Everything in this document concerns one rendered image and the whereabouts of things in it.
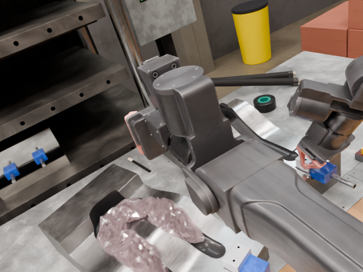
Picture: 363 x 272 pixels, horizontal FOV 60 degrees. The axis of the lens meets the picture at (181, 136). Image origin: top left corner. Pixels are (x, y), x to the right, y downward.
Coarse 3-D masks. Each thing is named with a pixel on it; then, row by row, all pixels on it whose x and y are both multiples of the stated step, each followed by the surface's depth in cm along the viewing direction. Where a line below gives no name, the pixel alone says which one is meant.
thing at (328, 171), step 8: (296, 160) 74; (312, 168) 71; (320, 168) 71; (328, 168) 70; (336, 168) 70; (312, 176) 72; (320, 176) 70; (328, 176) 70; (336, 176) 69; (344, 184) 67; (352, 184) 66
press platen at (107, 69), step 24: (72, 48) 179; (24, 72) 163; (48, 72) 150; (72, 72) 139; (96, 72) 129; (120, 72) 125; (0, 96) 139; (24, 96) 129; (48, 96) 121; (72, 96) 118; (0, 120) 113; (24, 120) 112
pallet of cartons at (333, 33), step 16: (352, 0) 223; (320, 16) 275; (336, 16) 265; (352, 16) 229; (304, 32) 268; (320, 32) 256; (336, 32) 244; (352, 32) 234; (304, 48) 276; (320, 48) 263; (336, 48) 251; (352, 48) 240
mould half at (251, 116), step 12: (240, 108) 96; (252, 108) 96; (252, 120) 94; (264, 120) 94; (264, 132) 91; (276, 132) 90; (288, 132) 88; (288, 144) 84; (168, 156) 106; (336, 156) 75; (312, 180) 73; (324, 192) 78
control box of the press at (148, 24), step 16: (128, 0) 122; (144, 0) 126; (160, 0) 129; (176, 0) 133; (128, 16) 127; (144, 16) 128; (160, 16) 132; (176, 16) 135; (192, 16) 140; (144, 32) 130; (160, 32) 134; (160, 48) 145
